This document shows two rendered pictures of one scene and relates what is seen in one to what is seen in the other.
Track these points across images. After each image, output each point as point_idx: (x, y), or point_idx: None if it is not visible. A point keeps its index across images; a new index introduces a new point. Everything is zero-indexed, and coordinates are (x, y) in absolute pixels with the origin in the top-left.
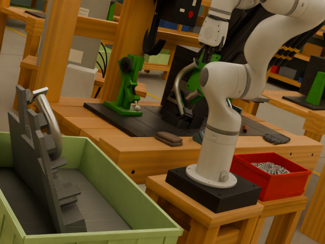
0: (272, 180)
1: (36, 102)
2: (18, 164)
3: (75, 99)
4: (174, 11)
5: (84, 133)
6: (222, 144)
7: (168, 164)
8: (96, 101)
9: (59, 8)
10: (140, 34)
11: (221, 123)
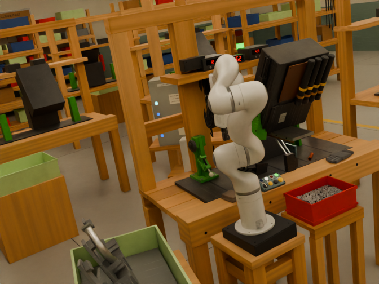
0: (314, 208)
1: (86, 233)
2: None
3: (170, 179)
4: None
5: (169, 212)
6: (248, 202)
7: (234, 217)
8: (186, 174)
9: (129, 127)
10: (199, 116)
11: (240, 187)
